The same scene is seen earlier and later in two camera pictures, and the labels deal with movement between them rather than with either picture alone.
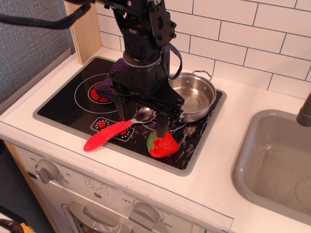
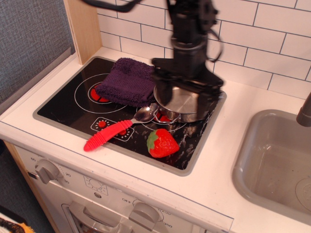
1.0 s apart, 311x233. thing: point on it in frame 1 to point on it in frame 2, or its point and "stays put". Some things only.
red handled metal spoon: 142,114 stays put
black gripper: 150,85 to 188,65
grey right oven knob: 144,215 stays put
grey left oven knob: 47,170 stays put
